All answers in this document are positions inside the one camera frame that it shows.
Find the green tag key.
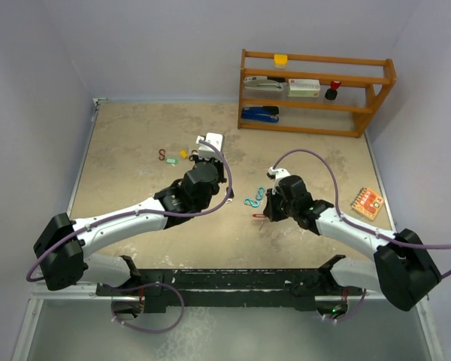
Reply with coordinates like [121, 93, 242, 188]
[165, 157, 178, 165]

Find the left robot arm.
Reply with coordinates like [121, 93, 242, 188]
[33, 158, 226, 295]

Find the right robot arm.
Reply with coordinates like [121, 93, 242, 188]
[264, 173, 442, 311]

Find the blue carabiner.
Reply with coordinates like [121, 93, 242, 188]
[244, 198, 260, 208]
[256, 187, 265, 201]

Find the black tag key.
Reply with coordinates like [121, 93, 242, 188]
[226, 188, 235, 204]

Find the orange spiral notebook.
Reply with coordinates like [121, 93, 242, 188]
[351, 187, 385, 220]

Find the blue stapler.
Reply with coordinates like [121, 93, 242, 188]
[241, 106, 279, 123]

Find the wooden shelf rack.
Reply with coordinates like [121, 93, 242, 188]
[238, 50, 397, 138]

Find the grey stapler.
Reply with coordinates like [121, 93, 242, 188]
[244, 75, 286, 92]

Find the white cardboard box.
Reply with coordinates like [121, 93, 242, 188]
[288, 79, 320, 98]

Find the yellow block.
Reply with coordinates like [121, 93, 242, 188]
[273, 54, 288, 68]

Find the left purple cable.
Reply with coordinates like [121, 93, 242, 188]
[26, 141, 234, 334]

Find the purple cable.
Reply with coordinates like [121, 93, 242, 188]
[272, 148, 451, 324]
[26, 141, 234, 334]

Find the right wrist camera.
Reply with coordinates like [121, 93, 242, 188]
[267, 167, 290, 188]

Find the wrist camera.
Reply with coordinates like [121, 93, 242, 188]
[267, 167, 290, 188]
[195, 132, 224, 159]

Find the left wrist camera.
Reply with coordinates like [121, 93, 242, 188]
[195, 132, 224, 159]

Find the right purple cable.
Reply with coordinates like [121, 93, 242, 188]
[272, 148, 451, 324]

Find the black base frame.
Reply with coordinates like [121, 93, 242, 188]
[96, 267, 361, 314]

